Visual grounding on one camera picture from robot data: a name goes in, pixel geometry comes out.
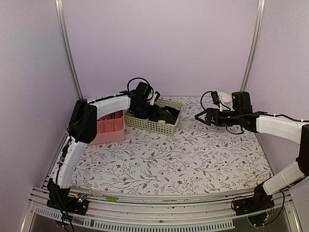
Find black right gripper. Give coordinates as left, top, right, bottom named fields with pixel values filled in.
left=195, top=108, right=242, bottom=127

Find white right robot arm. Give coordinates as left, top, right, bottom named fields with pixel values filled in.
left=195, top=108, right=309, bottom=211

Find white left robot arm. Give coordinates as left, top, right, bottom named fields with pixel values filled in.
left=52, top=91, right=157, bottom=189

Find white ceramic bowl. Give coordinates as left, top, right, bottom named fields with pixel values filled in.
left=217, top=92, right=232, bottom=107

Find green plastic basket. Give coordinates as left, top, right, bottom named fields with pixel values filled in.
left=124, top=99, right=183, bottom=136

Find black clothes in basket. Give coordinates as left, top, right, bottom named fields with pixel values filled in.
left=149, top=106, right=180, bottom=125

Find pink divided organizer box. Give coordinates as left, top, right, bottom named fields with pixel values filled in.
left=90, top=111, right=125, bottom=145

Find floral white table mat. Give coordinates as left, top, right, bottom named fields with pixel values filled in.
left=71, top=97, right=272, bottom=195

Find green tape piece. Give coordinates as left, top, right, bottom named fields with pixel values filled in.
left=103, top=195, right=118, bottom=202

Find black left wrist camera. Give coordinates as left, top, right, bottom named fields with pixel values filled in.
left=133, top=82, right=154, bottom=101

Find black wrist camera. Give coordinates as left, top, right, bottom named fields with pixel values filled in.
left=232, top=91, right=252, bottom=111
left=133, top=82, right=154, bottom=101

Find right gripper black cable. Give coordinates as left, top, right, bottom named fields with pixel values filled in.
left=200, top=90, right=244, bottom=135

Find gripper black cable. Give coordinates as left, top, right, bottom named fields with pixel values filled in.
left=200, top=90, right=244, bottom=135
left=126, top=77, right=155, bottom=101

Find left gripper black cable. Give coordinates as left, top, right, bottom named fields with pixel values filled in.
left=126, top=77, right=155, bottom=101

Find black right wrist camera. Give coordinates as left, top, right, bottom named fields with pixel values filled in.
left=232, top=91, right=252, bottom=111

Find right aluminium frame post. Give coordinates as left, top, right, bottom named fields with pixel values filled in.
left=240, top=0, right=266, bottom=91

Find aluminium frame post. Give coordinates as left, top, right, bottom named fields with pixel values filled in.
left=240, top=0, right=266, bottom=91
left=55, top=0, right=84, bottom=99

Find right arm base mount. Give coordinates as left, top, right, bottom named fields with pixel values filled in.
left=231, top=183, right=275, bottom=216

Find aluminium front rail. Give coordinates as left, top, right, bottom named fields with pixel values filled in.
left=21, top=187, right=303, bottom=232

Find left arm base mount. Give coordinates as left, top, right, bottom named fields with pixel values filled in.
left=46, top=178, right=89, bottom=216

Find left aluminium frame post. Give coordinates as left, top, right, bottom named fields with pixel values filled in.
left=55, top=0, right=84, bottom=99

